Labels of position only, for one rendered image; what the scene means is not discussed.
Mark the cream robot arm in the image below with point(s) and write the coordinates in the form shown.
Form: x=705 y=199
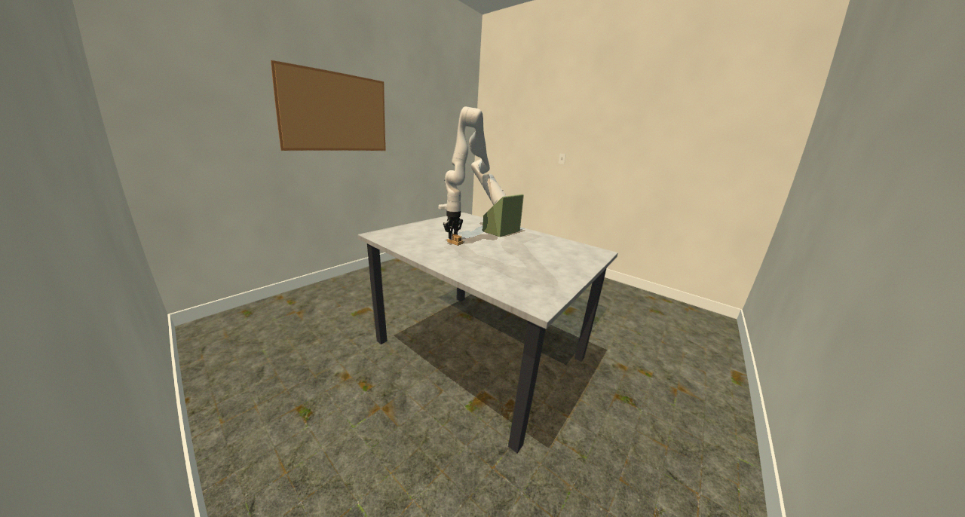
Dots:
x=470 y=117

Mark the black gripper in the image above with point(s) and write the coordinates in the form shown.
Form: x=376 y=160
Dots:
x=454 y=221

